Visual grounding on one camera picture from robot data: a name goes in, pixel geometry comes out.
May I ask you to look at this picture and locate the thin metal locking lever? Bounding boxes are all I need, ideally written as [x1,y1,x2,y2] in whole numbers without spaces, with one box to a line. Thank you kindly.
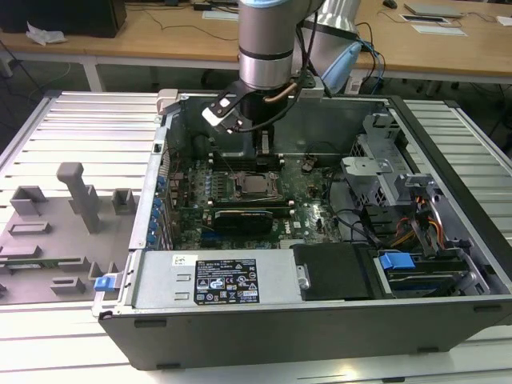
[222,155,242,182]

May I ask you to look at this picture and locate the metal socket cover frame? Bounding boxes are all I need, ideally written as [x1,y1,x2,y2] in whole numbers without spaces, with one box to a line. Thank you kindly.
[231,171,281,201]

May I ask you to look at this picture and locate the silver square CPU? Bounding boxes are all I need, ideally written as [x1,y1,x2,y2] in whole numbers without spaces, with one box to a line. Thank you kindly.
[242,175,271,197]

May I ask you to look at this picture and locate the black RAM slot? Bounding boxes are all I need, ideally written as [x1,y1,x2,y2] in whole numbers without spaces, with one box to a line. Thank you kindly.
[211,153,283,161]
[210,198,295,206]
[210,204,296,214]
[211,159,283,169]

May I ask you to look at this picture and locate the CPU socket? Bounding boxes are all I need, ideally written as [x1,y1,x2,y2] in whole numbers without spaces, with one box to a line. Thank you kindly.
[226,170,283,202]

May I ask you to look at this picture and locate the black cylindrical part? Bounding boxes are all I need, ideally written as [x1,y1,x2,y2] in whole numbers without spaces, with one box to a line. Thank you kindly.
[191,134,213,161]

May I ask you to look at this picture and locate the green motherboard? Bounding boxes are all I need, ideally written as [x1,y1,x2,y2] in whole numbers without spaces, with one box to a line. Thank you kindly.
[166,154,345,251]

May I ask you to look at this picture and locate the black graphics card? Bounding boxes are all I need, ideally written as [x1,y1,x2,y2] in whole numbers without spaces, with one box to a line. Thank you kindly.
[214,208,275,237]

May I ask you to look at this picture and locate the gray case release latch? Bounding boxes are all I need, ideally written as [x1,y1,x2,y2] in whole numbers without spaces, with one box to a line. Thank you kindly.
[155,88,181,117]

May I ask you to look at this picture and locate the silver metal drive cage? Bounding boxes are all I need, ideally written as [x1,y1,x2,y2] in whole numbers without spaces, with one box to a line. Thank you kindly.
[342,114,405,209]

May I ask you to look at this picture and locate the wooden desk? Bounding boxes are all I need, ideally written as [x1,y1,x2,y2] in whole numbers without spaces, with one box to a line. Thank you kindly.
[0,0,512,85]

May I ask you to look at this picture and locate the black plastic shroud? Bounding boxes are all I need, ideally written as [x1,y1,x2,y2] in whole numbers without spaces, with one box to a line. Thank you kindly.
[290,242,379,302]

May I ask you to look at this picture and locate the silver power supply with label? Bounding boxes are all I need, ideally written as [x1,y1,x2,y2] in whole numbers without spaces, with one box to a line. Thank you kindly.
[127,250,305,311]

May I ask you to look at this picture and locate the black open PC case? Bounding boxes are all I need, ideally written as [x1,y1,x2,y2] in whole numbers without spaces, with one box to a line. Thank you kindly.
[92,88,512,371]

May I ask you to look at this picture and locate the gray laptop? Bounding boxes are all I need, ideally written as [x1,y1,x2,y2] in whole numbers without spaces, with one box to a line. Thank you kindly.
[402,2,465,19]

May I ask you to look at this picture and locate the black computer tower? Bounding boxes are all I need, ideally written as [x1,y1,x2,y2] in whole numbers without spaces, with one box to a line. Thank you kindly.
[0,0,128,39]

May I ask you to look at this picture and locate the gray parts rack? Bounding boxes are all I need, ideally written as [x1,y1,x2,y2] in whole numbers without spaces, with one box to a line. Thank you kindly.
[0,162,141,307]

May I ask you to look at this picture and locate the crumpled white paper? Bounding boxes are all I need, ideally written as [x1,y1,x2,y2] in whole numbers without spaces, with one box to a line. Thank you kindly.
[26,20,67,45]

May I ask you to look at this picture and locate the green RAM stick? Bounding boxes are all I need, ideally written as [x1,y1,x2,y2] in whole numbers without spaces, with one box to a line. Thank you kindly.
[0,258,83,270]

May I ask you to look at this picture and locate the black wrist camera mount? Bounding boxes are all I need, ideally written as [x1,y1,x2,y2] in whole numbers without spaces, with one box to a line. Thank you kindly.
[207,86,246,121]

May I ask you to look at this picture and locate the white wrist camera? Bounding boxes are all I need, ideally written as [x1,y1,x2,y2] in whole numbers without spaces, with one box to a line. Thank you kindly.
[201,104,243,135]

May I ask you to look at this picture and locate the black motherboard cable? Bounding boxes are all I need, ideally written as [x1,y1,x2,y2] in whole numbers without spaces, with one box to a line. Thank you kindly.
[326,167,381,245]

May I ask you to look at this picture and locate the blue cable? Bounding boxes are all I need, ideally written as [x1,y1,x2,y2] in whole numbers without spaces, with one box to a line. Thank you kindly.
[358,38,387,95]

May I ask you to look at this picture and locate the yellow wire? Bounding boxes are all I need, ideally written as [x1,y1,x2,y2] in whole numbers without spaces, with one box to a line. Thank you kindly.
[390,231,419,247]

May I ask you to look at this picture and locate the orange wire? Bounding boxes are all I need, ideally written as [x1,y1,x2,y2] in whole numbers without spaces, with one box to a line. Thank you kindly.
[423,214,445,251]

